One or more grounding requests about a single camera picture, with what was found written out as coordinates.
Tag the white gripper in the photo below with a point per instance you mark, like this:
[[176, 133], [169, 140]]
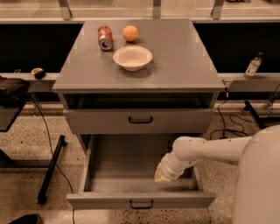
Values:
[[165, 168]]

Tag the grey drawer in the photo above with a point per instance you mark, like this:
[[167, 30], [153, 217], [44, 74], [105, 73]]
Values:
[[138, 121], [119, 174]]

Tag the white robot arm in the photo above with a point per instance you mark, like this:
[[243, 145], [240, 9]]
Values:
[[257, 192]]

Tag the grey top drawer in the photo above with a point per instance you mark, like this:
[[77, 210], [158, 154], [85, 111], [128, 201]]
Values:
[[138, 121]]

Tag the grey drawer cabinet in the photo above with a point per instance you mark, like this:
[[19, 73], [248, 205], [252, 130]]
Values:
[[181, 75]]

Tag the black stand leg right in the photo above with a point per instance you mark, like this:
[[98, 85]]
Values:
[[259, 121]]

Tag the black stand leg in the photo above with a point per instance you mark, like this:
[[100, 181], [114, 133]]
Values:
[[259, 121], [43, 190]]

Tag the white bowl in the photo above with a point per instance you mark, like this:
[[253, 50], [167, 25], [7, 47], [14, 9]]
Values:
[[132, 58]]

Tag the black shoe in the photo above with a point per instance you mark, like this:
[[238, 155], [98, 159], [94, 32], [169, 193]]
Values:
[[27, 219]]

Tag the small clear bottle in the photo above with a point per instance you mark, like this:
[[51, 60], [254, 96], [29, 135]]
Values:
[[253, 66]]

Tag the orange fruit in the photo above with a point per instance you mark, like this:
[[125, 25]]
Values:
[[130, 33]]

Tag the red soda can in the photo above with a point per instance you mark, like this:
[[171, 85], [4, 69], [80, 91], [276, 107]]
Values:
[[105, 38]]

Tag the tape measure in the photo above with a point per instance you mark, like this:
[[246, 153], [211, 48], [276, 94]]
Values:
[[38, 73]]

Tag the black bag on stand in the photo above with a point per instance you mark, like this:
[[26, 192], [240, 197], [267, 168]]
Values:
[[13, 91]]

